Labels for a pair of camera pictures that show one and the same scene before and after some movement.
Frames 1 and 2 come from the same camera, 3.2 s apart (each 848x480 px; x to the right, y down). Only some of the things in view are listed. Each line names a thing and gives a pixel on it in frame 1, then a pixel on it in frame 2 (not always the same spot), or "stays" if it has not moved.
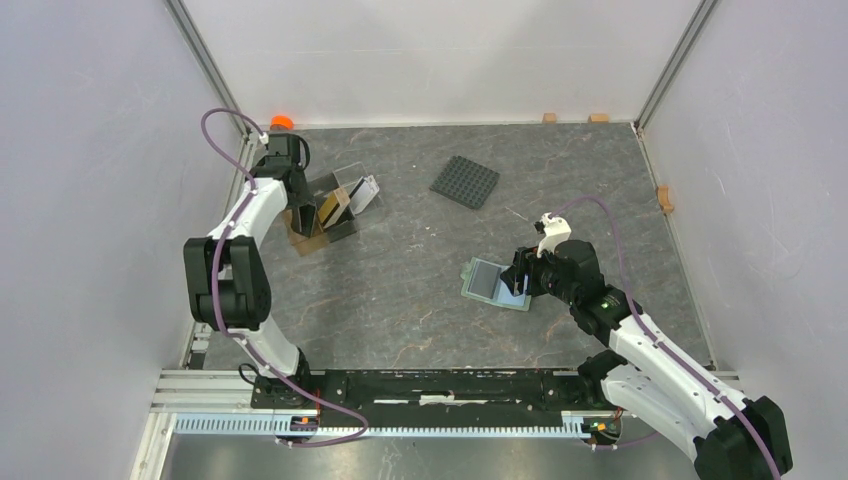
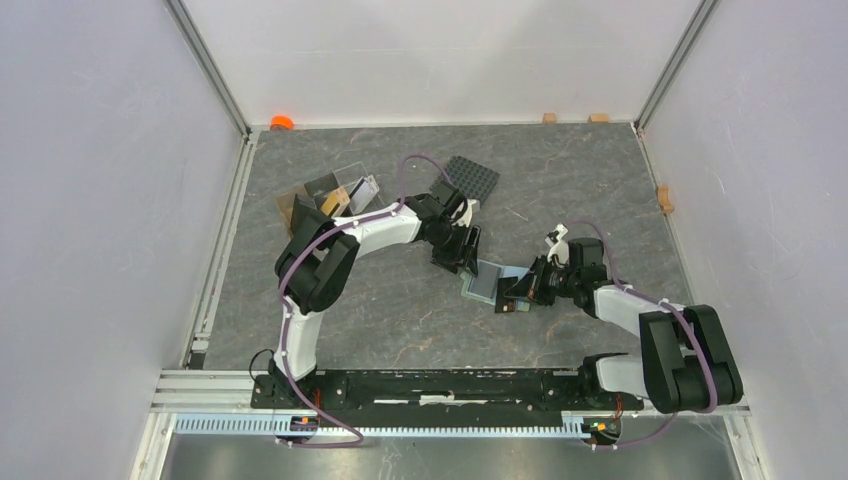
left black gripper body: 300,199 to 452,251
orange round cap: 283,120 stays
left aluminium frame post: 208,62 stays
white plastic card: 484,279 stays
